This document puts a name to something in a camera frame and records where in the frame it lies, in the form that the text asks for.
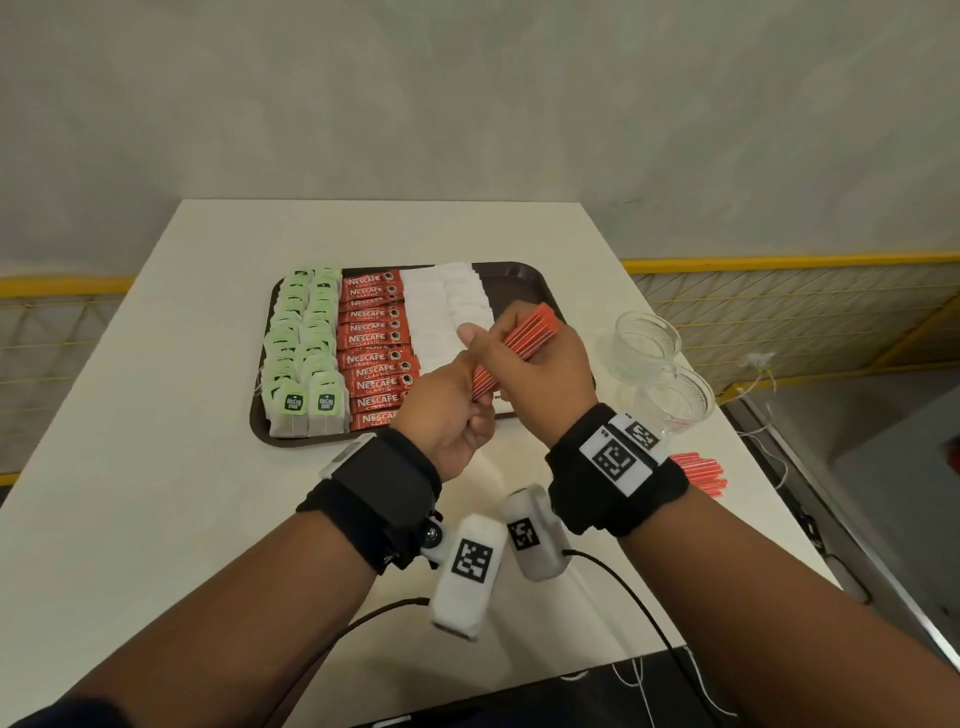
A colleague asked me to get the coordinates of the person's right hand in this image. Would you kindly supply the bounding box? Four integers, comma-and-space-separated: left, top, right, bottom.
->
455, 299, 599, 450

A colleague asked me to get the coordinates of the person's left hand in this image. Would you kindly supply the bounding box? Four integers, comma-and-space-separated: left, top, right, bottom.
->
388, 346, 498, 483

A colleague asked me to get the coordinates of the orange stirrer sticks bundle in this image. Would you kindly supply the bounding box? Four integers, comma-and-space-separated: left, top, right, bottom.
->
470, 302, 562, 401

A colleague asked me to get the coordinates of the brown tray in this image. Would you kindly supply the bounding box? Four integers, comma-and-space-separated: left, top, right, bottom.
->
248, 260, 598, 449

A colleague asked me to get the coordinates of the clear patterned glass cup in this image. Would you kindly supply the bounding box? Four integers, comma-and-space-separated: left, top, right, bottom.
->
603, 311, 682, 380
637, 365, 718, 436

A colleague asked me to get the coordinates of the row of red Nescafe sachets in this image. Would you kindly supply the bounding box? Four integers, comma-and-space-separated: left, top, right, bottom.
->
337, 269, 421, 433

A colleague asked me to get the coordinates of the row of tea bags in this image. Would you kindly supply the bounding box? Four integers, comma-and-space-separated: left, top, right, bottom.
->
260, 268, 316, 439
296, 268, 350, 436

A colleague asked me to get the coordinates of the person's right forearm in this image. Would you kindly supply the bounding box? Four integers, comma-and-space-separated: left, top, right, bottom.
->
620, 483, 960, 728

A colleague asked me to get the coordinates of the person's left forearm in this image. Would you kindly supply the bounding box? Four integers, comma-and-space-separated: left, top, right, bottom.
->
67, 509, 376, 728

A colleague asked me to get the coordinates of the person's dark sleeve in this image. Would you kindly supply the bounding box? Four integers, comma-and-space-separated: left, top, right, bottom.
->
14, 697, 136, 728

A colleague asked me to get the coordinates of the black left wristband with markers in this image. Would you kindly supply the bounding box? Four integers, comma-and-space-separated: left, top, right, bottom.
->
296, 427, 444, 575

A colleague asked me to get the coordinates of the black wristband with markers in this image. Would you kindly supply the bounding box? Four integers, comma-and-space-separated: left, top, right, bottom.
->
296, 427, 444, 575
545, 403, 690, 539

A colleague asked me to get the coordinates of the black right wristband with markers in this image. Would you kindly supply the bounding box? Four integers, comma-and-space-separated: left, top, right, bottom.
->
545, 403, 690, 539

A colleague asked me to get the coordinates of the yellow mesh railing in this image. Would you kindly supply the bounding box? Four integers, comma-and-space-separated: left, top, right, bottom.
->
0, 275, 135, 487
620, 251, 960, 406

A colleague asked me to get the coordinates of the black glossy furniture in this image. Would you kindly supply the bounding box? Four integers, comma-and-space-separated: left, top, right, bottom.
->
352, 648, 751, 728

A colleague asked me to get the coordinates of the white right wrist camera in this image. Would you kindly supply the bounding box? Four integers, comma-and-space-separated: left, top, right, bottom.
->
500, 483, 573, 583

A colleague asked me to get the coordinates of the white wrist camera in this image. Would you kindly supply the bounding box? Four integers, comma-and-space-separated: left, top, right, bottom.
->
500, 483, 573, 583
419, 513, 509, 643

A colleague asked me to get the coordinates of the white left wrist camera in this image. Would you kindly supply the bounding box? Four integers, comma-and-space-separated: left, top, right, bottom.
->
419, 513, 509, 643

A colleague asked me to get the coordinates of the black left camera cable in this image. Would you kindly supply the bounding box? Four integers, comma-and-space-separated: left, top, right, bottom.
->
262, 597, 433, 728

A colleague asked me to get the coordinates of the white cable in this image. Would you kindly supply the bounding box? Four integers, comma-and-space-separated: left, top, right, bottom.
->
719, 352, 789, 489

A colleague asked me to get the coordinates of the white thin cord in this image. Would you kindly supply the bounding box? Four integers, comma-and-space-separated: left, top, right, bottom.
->
558, 648, 740, 728

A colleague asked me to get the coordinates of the black floor cable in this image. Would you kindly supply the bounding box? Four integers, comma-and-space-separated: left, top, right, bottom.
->
798, 509, 875, 605

